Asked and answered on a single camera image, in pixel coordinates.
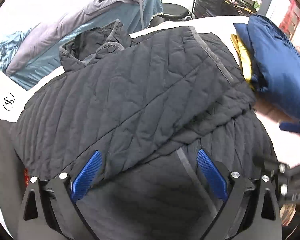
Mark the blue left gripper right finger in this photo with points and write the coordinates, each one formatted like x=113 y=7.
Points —
x=215 y=180

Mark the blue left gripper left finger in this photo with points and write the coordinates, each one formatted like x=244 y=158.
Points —
x=81 y=184

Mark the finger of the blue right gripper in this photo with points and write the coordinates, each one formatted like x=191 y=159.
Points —
x=290 y=127

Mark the black quilted coat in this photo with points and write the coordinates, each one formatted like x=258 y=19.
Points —
x=148 y=104

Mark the pink bed sheet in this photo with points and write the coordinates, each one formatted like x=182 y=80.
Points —
x=13 y=97

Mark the navy blue folded jacket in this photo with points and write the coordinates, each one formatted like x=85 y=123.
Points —
x=275 y=63

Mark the yellow folded garment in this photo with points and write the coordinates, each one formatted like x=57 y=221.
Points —
x=244 y=58

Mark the massage bed with grey cover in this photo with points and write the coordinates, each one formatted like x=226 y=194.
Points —
x=38 y=54

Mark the blue crumpled cloth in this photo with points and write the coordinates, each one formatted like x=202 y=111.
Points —
x=9 y=47

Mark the black round stool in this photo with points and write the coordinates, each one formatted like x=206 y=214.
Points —
x=171 y=12

